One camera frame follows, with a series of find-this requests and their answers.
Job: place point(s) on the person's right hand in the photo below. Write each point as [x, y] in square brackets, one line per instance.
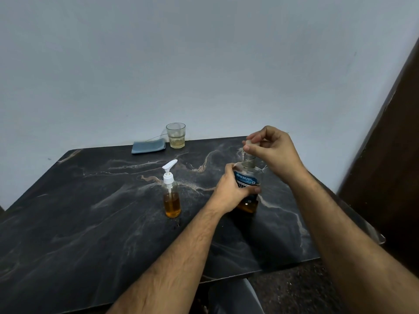
[278, 153]

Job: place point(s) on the person's left hand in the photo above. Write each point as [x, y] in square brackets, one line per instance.
[226, 189]

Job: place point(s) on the person's right thumb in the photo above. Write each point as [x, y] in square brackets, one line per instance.
[253, 148]

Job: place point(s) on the person's left thumb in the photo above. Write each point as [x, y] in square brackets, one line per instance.
[250, 190]

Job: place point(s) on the clear bottle cap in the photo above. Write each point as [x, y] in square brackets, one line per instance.
[250, 156]

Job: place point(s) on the blue label amber liquid bottle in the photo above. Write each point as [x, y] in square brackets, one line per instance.
[248, 178]

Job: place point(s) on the person's right forearm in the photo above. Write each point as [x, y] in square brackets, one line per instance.
[347, 245]

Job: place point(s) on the person's left forearm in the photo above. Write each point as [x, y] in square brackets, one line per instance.
[176, 261]

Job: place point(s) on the glass tumbler with yellowish liquid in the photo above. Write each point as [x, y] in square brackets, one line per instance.
[176, 136]

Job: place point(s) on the amber liquid pump bottle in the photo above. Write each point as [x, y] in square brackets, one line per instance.
[172, 199]

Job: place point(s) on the folded blue cloth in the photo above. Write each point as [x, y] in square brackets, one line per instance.
[149, 146]

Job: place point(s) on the clear table corner guard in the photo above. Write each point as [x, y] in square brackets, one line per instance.
[376, 233]

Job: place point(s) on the dark brown wooden door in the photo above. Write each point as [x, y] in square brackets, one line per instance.
[389, 153]

